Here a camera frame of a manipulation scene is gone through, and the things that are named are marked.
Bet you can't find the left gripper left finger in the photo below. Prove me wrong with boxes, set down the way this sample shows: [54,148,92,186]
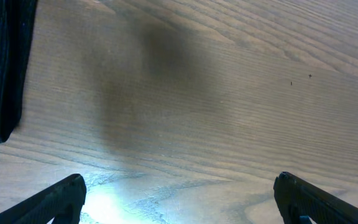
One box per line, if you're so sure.
[0,174,86,224]

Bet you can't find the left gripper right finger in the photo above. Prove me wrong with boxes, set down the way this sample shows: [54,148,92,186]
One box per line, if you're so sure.
[273,172,358,224]

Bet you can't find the folded black sparkly garment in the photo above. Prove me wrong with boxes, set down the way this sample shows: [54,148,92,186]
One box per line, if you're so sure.
[0,0,37,143]

